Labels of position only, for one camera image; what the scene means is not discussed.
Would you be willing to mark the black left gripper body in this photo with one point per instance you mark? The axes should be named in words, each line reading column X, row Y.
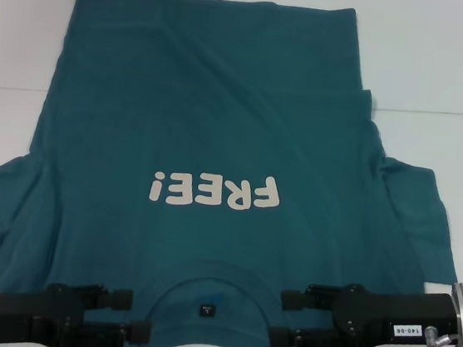
column 10, row 316

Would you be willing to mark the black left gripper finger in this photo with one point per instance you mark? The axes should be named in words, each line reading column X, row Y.
column 116, row 299
column 134, row 333

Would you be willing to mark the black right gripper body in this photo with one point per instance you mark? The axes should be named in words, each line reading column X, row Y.
column 399, row 318

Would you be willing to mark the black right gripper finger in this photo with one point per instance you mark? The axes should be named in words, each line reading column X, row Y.
column 304, row 343
column 305, row 299

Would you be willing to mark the teal t-shirt with FREE print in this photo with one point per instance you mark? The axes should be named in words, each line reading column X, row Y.
column 221, row 118

